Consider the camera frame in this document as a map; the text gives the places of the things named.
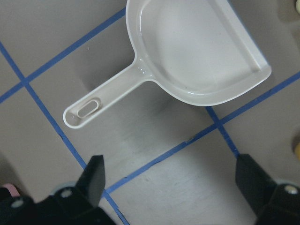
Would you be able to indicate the yellow sponge piece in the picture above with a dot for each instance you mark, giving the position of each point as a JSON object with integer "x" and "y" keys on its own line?
{"x": 297, "y": 151}

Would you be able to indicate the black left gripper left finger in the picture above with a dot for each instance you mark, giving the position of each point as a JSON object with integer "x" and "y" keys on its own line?
{"x": 91, "y": 183}

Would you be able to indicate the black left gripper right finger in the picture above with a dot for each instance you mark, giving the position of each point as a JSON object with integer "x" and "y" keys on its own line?
{"x": 253, "y": 182}

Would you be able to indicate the pink bin with black bag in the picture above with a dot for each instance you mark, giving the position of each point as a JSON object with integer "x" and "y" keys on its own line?
{"x": 12, "y": 189}

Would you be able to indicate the white plastic dustpan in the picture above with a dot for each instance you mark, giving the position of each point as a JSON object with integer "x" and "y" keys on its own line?
{"x": 198, "y": 51}

